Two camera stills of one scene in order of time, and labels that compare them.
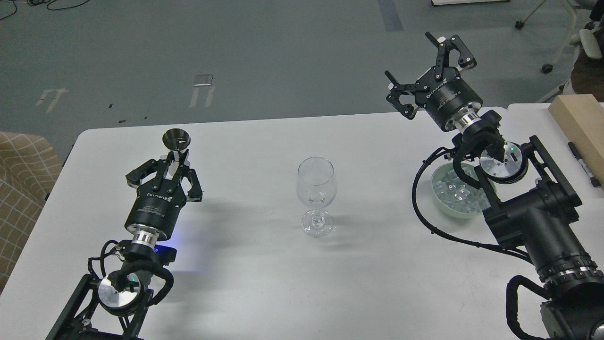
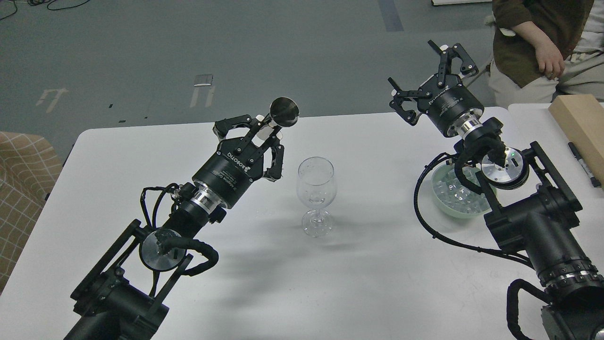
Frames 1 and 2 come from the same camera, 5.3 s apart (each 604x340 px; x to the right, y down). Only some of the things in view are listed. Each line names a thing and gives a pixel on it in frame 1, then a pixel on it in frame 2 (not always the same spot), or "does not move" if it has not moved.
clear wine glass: (316, 186) does not move
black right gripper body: (448, 98) does not move
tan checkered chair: (29, 166) does not move
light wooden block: (581, 119) does not move
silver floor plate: (202, 80) does not move
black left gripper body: (154, 210) → (236, 164)
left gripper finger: (162, 166) → (222, 128)
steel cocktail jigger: (175, 140) → (284, 112)
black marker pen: (593, 180) does not move
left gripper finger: (184, 171) → (274, 173)
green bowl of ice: (455, 196) does not move
